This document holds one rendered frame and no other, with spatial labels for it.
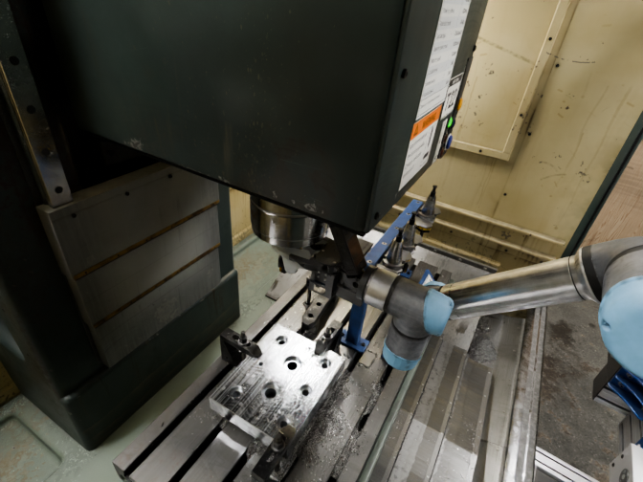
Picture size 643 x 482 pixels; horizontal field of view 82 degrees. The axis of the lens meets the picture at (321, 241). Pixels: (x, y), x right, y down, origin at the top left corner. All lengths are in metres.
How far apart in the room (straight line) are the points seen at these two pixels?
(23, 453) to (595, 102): 2.12
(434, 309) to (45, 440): 1.26
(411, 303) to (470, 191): 1.06
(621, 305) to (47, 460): 1.49
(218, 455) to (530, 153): 1.40
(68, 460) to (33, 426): 0.19
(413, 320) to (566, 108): 1.07
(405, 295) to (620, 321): 0.30
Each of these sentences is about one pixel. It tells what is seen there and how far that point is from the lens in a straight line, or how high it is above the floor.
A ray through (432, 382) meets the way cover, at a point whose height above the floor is 0.74.
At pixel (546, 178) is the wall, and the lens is 1.63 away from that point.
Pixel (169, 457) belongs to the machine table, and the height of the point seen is 0.90.
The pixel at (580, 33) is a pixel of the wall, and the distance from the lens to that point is 1.55.
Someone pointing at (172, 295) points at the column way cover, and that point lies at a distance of 1.28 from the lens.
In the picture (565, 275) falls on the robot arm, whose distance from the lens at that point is 0.73.
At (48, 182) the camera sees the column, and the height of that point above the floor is 1.47.
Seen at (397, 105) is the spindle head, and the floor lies 1.73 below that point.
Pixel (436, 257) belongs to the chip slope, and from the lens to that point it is 1.82.
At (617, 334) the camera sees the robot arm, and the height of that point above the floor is 1.52.
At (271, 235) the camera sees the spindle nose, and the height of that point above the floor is 1.45.
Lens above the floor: 1.83
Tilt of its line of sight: 34 degrees down
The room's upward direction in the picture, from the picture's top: 6 degrees clockwise
